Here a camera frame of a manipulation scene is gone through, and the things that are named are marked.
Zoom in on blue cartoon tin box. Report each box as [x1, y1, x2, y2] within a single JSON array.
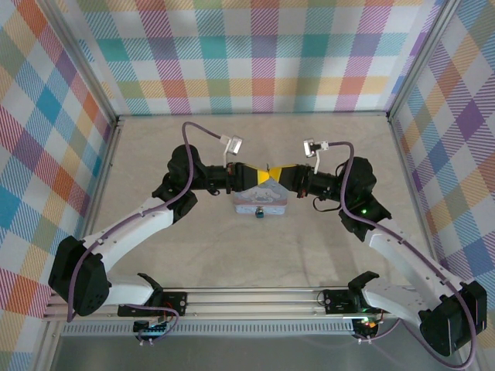
[[230, 177, 288, 218]]

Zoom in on grey metal plate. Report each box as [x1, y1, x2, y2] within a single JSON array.
[[49, 316, 465, 371]]

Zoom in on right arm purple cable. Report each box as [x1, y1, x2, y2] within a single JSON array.
[[327, 141, 480, 369]]

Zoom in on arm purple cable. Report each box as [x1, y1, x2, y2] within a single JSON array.
[[66, 121, 226, 345], [327, 141, 480, 369]]

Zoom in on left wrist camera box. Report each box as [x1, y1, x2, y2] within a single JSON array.
[[219, 134, 245, 165]]

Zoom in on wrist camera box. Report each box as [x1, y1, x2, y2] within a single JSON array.
[[302, 138, 329, 173], [219, 134, 245, 165]]

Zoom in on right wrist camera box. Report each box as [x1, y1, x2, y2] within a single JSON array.
[[302, 138, 329, 173]]

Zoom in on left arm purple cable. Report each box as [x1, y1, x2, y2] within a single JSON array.
[[66, 121, 226, 345]]

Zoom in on aluminium back rail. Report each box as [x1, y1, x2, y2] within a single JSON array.
[[115, 110, 391, 119]]

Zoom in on aluminium side rail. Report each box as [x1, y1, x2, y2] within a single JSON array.
[[67, 117, 125, 291], [386, 115, 446, 287]]

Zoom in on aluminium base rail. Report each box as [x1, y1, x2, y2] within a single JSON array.
[[42, 284, 469, 321]]

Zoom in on slotted grey cable duct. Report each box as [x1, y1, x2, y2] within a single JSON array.
[[60, 322, 356, 336]]

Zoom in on aluminium frame post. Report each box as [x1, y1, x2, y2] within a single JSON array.
[[46, 0, 121, 121], [386, 0, 463, 121]]

